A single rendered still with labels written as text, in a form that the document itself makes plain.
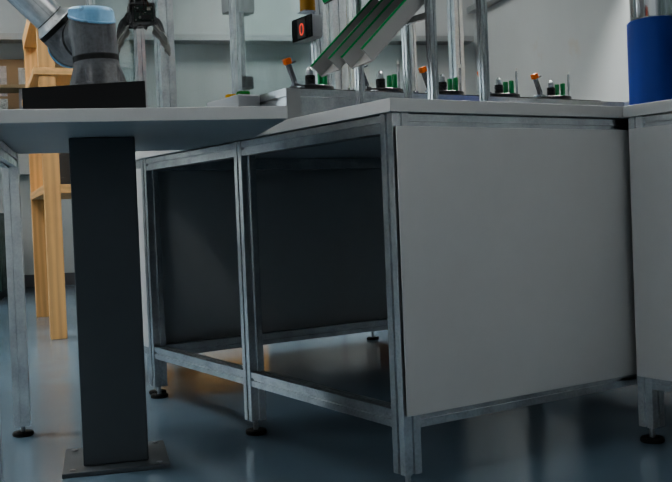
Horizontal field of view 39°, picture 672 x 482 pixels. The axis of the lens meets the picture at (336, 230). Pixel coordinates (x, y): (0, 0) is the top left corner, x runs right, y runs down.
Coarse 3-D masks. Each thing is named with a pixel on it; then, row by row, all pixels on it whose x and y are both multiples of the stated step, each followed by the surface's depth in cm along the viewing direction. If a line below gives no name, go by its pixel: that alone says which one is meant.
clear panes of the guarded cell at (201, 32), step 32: (96, 0) 373; (192, 0) 403; (192, 32) 403; (224, 32) 411; (128, 64) 347; (192, 64) 403; (224, 64) 411; (384, 64) 420; (192, 96) 403; (224, 96) 411
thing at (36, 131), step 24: (0, 120) 195; (24, 120) 196; (48, 120) 197; (72, 120) 198; (96, 120) 199; (120, 120) 200; (144, 120) 202; (168, 120) 203; (192, 120) 204; (216, 120) 206; (240, 120) 208; (264, 120) 211; (24, 144) 248; (48, 144) 251; (144, 144) 264; (168, 144) 268; (192, 144) 272; (216, 144) 275
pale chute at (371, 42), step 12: (396, 0) 249; (408, 0) 237; (420, 0) 238; (384, 12) 248; (396, 12) 235; (408, 12) 237; (372, 24) 247; (384, 24) 234; (396, 24) 235; (360, 36) 245; (372, 36) 233; (384, 36) 234; (348, 48) 244; (360, 48) 232; (372, 48) 233; (348, 60) 244; (360, 60) 243; (372, 60) 233
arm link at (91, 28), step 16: (80, 16) 237; (96, 16) 238; (112, 16) 242; (64, 32) 244; (80, 32) 237; (96, 32) 237; (112, 32) 241; (80, 48) 238; (96, 48) 237; (112, 48) 240
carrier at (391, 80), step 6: (378, 72) 292; (378, 78) 292; (390, 78) 296; (396, 78) 294; (378, 84) 292; (384, 84) 292; (390, 84) 296; (396, 84) 294; (366, 90) 288; (378, 90) 286; (384, 90) 286; (390, 90) 286; (396, 90) 287; (402, 90) 290
